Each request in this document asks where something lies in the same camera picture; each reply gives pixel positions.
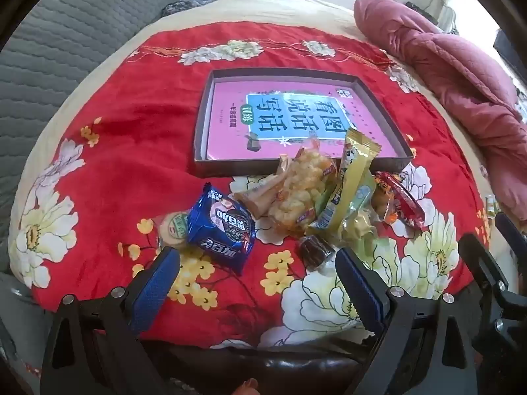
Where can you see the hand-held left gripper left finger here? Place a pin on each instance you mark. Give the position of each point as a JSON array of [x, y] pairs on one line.
[[158, 286]]

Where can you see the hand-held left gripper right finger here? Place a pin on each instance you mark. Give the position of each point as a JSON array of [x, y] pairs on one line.
[[358, 292]]

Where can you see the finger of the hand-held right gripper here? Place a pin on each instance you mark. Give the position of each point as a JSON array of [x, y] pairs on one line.
[[512, 234], [483, 267]]

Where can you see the brown chocolate bar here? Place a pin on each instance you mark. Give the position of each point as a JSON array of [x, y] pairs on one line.
[[315, 251]]

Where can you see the round cookie packet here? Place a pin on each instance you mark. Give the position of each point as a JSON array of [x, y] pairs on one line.
[[173, 226]]

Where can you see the green clear snack packet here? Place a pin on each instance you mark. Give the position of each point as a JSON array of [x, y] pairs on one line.
[[358, 222]]

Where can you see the blue cookie packet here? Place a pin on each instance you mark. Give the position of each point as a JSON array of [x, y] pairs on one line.
[[218, 230]]

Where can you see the orange snack packet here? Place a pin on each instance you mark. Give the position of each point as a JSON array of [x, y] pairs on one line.
[[385, 208]]

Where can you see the red snack bar packet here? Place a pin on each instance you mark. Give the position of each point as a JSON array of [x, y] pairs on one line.
[[405, 203]]

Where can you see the clear puffed snack packet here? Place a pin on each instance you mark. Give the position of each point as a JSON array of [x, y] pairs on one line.
[[296, 189]]

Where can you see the long yellow-green snack packet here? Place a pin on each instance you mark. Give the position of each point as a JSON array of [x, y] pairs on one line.
[[354, 164]]

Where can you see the tan snack packet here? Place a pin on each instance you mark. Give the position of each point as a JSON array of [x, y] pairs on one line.
[[257, 197]]

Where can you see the person's left hand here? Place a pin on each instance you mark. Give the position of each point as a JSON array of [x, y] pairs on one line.
[[248, 387]]

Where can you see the dark brown bed footboard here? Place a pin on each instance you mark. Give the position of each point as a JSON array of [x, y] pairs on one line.
[[267, 364]]

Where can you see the red floral cloth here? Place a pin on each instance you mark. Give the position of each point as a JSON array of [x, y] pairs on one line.
[[144, 152]]

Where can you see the pink book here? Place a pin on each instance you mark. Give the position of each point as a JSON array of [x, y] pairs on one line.
[[230, 131]]

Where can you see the pink quilt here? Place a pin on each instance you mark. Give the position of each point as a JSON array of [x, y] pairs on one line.
[[453, 70]]

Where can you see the grey quilted headboard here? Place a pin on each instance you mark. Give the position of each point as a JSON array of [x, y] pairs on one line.
[[61, 49]]

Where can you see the dark patterned cloth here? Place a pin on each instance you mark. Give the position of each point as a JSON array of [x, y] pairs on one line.
[[189, 4]]

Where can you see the beige bed sheet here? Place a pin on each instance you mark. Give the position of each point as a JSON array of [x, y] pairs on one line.
[[288, 8]]

